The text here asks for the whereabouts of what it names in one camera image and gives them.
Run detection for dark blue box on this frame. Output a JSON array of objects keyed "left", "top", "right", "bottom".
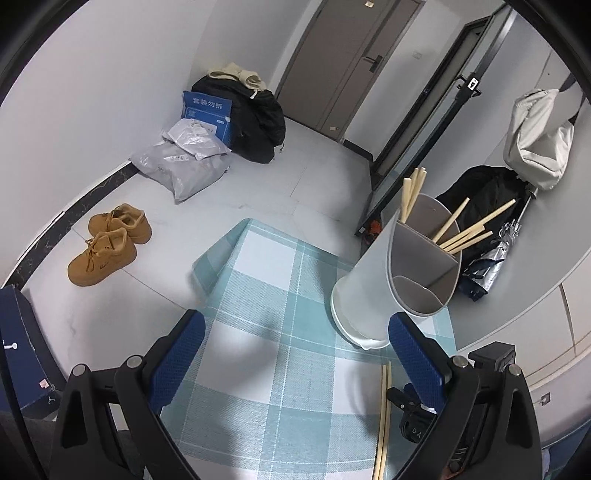
[{"left": 0, "top": 285, "right": 66, "bottom": 420}]

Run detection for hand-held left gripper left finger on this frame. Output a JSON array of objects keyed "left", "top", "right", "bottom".
[{"left": 48, "top": 308, "right": 206, "bottom": 480}]

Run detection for white grey utensil holder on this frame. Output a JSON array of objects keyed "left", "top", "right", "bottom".
[{"left": 330, "top": 194, "right": 462, "bottom": 350}]

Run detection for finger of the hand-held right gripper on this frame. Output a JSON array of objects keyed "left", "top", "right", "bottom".
[{"left": 386, "top": 382, "right": 438, "bottom": 415}]

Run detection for teal checked tablecloth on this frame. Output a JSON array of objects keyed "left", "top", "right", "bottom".
[{"left": 191, "top": 218, "right": 458, "bottom": 480}]

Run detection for black jacket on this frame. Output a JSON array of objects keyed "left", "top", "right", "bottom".
[{"left": 436, "top": 165, "right": 529, "bottom": 278}]

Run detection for black framed glass door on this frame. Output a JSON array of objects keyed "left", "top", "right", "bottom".
[{"left": 353, "top": 2, "right": 515, "bottom": 238}]

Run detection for bundle of wooden chopsticks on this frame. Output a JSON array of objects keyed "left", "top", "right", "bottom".
[{"left": 399, "top": 167, "right": 517, "bottom": 256}]

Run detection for tan suede shoe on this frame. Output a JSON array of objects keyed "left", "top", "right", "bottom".
[
  {"left": 88, "top": 204, "right": 153, "bottom": 244},
  {"left": 68, "top": 228, "right": 138, "bottom": 287}
]

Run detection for grey brown door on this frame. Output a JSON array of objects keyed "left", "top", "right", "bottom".
[{"left": 274, "top": 0, "right": 426, "bottom": 144}]

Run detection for blue cardboard box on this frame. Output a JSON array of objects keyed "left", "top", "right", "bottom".
[{"left": 180, "top": 90, "right": 234, "bottom": 148}]

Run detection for white hanging bag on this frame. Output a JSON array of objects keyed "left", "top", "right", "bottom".
[{"left": 501, "top": 76, "right": 578, "bottom": 192}]

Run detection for wooden chopstick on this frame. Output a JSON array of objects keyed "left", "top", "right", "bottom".
[
  {"left": 373, "top": 364, "right": 387, "bottom": 480},
  {"left": 379, "top": 361, "right": 393, "bottom": 480}
]

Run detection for grey plastic parcel bag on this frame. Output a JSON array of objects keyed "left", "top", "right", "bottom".
[{"left": 129, "top": 138, "right": 232, "bottom": 205}]

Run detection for black bag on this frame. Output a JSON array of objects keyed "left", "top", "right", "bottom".
[{"left": 191, "top": 74, "right": 287, "bottom": 164}]

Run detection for silver folded umbrella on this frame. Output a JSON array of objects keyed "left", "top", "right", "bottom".
[{"left": 459, "top": 185, "right": 541, "bottom": 302}]

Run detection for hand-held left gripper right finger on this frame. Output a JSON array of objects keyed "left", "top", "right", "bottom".
[{"left": 388, "top": 312, "right": 544, "bottom": 480}]

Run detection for white plastic parcel bag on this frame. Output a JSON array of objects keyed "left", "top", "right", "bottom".
[{"left": 161, "top": 119, "right": 232, "bottom": 160}]

